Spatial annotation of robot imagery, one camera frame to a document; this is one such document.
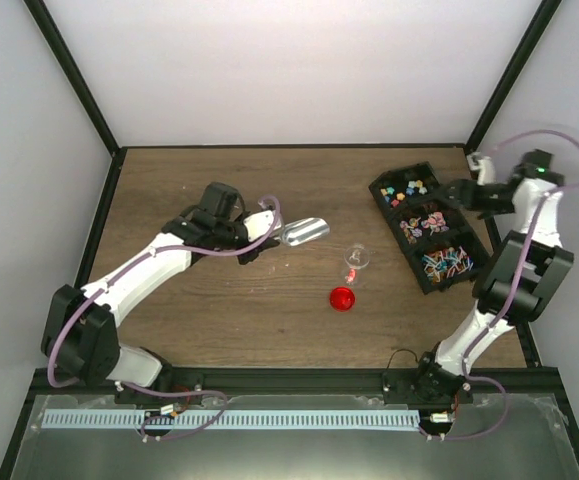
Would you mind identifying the black candy tray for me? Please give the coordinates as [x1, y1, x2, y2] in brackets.
[368, 162, 489, 294]

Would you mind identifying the silver metal scoop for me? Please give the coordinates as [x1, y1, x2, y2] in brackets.
[278, 217, 330, 247]

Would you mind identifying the clear plastic jar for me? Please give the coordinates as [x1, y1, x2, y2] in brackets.
[343, 243, 371, 287]

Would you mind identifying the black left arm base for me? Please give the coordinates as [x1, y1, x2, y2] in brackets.
[115, 365, 202, 408]

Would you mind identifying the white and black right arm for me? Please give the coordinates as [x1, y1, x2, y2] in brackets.
[412, 149, 574, 403]

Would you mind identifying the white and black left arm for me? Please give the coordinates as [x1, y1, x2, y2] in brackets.
[41, 182, 283, 404]

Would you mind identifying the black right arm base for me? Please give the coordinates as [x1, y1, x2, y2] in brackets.
[381, 349, 466, 408]

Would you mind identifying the red jar lid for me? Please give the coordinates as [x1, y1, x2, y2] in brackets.
[329, 286, 356, 312]

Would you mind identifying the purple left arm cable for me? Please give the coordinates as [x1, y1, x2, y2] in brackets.
[47, 194, 283, 444]

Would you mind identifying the light blue slotted cable duct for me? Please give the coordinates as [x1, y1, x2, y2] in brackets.
[41, 409, 420, 431]

